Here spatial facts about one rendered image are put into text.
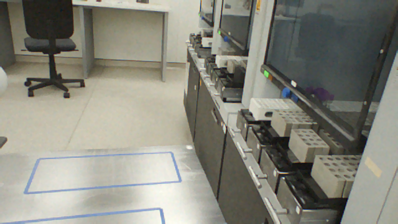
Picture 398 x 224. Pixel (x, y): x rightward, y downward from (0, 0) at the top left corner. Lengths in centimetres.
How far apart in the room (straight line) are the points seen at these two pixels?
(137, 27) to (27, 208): 402
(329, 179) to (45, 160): 70
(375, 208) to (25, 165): 79
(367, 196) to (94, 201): 57
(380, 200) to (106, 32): 427
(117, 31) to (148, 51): 50
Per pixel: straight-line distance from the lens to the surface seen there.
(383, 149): 72
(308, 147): 93
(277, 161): 96
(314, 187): 88
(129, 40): 467
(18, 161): 93
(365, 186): 77
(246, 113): 124
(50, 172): 87
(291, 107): 125
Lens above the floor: 128
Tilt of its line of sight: 23 degrees down
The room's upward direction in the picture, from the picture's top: 5 degrees clockwise
